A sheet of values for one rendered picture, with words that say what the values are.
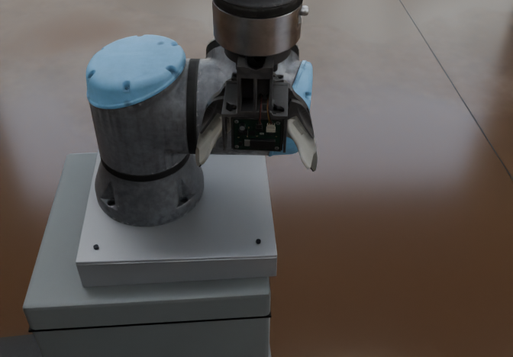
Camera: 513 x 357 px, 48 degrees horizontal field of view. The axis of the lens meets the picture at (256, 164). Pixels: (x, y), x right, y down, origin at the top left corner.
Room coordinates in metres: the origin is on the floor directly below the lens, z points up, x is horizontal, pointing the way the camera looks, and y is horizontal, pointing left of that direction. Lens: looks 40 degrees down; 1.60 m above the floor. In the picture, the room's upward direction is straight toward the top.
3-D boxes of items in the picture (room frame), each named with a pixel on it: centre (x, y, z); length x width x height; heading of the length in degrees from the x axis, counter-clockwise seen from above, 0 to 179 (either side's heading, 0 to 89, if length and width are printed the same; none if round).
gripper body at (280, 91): (0.54, 0.00, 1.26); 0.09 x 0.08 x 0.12; 177
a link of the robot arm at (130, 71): (0.75, 0.17, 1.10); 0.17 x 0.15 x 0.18; 90
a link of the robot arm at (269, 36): (0.54, 0.00, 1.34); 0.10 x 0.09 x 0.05; 87
